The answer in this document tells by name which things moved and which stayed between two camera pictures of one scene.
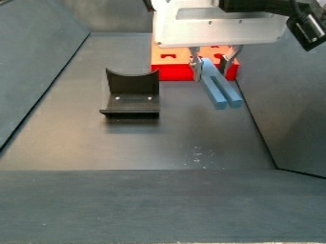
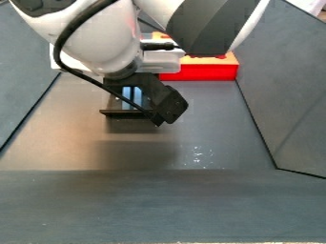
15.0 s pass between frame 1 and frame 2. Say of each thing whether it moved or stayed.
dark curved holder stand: stayed
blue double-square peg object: moved
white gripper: moved
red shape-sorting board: stayed
